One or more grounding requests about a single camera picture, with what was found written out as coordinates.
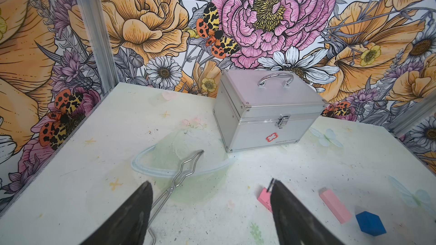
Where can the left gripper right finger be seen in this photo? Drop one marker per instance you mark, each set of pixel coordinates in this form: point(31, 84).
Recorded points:
point(294, 223)

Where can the left aluminium frame post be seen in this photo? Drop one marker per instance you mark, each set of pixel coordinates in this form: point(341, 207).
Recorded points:
point(92, 15)

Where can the metal wire tongs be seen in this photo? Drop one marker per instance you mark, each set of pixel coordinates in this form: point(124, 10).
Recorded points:
point(177, 180)

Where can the aluminium frame post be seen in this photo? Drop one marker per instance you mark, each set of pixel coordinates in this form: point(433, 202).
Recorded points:
point(92, 15)
point(414, 116)

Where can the blue cube block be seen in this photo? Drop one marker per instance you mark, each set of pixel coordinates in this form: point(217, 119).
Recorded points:
point(370, 224)

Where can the right aluminium frame post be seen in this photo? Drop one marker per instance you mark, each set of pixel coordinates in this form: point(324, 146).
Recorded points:
point(414, 116)

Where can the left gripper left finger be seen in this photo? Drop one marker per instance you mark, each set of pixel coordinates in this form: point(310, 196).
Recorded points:
point(128, 224)

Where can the silver metal first-aid case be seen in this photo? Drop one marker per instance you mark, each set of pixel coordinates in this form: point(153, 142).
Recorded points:
point(261, 108)

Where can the hot pink rectangular block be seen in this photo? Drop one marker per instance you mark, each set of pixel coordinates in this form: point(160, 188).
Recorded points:
point(264, 199)

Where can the clear plastic bowl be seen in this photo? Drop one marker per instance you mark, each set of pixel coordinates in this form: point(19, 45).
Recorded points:
point(163, 161)

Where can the light pink rectangular block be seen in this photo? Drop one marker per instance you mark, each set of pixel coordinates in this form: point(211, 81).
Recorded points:
point(334, 204)

